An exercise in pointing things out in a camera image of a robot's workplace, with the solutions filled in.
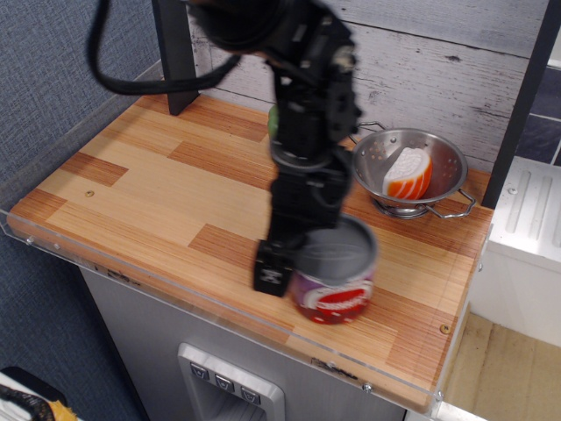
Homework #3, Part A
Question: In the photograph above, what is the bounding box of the purple red cherries can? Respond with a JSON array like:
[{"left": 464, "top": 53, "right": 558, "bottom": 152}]
[{"left": 289, "top": 214, "right": 379, "bottom": 325}]

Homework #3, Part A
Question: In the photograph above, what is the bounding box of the silver toy fridge front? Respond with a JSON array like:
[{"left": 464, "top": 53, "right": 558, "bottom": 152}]
[{"left": 82, "top": 269, "right": 406, "bottom": 420}]

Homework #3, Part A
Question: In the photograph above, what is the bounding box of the black vertical post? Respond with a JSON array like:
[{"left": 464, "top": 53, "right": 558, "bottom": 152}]
[
  {"left": 151, "top": 0, "right": 202, "bottom": 117},
  {"left": 481, "top": 0, "right": 560, "bottom": 209}
]

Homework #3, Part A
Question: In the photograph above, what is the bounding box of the white toy sink unit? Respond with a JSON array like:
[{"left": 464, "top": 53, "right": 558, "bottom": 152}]
[{"left": 468, "top": 157, "right": 560, "bottom": 346}]

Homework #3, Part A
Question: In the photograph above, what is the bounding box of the yellow object bottom left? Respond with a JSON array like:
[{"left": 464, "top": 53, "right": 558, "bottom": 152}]
[{"left": 48, "top": 401, "right": 80, "bottom": 421}]

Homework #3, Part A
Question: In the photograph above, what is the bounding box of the orange white toy salmon sushi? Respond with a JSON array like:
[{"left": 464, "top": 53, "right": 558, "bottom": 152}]
[{"left": 382, "top": 147, "right": 433, "bottom": 200}]

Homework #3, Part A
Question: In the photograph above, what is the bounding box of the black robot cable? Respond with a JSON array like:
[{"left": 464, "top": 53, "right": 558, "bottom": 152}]
[{"left": 87, "top": 0, "right": 242, "bottom": 96}]

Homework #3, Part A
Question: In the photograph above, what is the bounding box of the black vertical post right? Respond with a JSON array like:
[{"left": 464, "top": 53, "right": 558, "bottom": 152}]
[{"left": 481, "top": 0, "right": 560, "bottom": 209}]

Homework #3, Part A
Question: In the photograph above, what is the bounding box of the green toy bell pepper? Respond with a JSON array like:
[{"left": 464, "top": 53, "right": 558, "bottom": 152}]
[{"left": 267, "top": 105, "right": 279, "bottom": 139}]

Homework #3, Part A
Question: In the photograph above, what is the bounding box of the steel colander with handles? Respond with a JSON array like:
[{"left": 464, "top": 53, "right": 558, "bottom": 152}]
[{"left": 350, "top": 122, "right": 476, "bottom": 219}]

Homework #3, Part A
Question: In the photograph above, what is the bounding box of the grey ice dispenser panel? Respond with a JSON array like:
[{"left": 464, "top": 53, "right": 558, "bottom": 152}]
[{"left": 177, "top": 343, "right": 286, "bottom": 420}]

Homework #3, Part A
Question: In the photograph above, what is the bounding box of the black vertical post left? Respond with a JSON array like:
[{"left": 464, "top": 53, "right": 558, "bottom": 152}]
[{"left": 151, "top": 0, "right": 202, "bottom": 117}]

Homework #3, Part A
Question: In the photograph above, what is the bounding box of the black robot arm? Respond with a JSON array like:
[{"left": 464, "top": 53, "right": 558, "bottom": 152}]
[{"left": 188, "top": 1, "right": 360, "bottom": 296}]

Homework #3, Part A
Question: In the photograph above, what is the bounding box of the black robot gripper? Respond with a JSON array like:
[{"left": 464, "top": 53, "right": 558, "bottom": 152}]
[{"left": 252, "top": 144, "right": 352, "bottom": 298}]

